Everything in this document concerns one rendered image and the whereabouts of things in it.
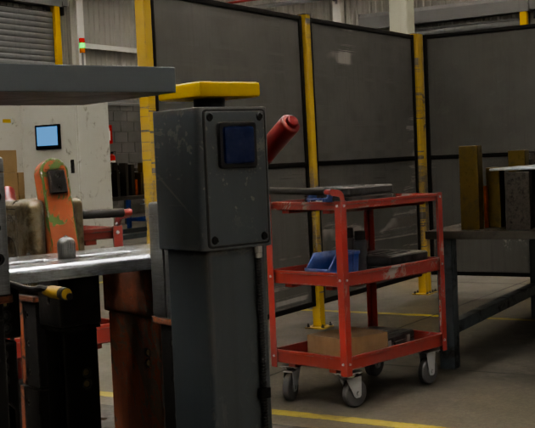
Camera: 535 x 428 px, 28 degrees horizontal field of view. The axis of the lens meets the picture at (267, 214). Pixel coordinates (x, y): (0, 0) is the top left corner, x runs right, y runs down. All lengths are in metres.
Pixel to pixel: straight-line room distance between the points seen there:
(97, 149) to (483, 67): 4.82
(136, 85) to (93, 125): 10.71
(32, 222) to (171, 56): 4.38
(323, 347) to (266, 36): 2.35
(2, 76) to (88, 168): 10.66
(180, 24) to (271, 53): 0.92
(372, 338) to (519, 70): 3.71
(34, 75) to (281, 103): 5.85
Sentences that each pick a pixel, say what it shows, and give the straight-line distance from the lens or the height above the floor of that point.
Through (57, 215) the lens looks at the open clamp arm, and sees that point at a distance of 1.31.
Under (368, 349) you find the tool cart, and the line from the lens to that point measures 4.79.
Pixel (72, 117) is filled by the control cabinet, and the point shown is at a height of 1.61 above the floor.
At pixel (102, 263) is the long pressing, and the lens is 1.09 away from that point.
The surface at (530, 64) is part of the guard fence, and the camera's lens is 8.05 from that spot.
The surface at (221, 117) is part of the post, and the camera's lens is 0.83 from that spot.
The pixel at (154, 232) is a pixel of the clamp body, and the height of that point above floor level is 1.03.
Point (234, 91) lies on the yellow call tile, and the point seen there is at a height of 1.15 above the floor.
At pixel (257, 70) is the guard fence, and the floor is 1.61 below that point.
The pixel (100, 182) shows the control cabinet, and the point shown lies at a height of 0.92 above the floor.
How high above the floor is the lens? 1.10
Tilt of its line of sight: 3 degrees down
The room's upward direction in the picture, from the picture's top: 2 degrees counter-clockwise
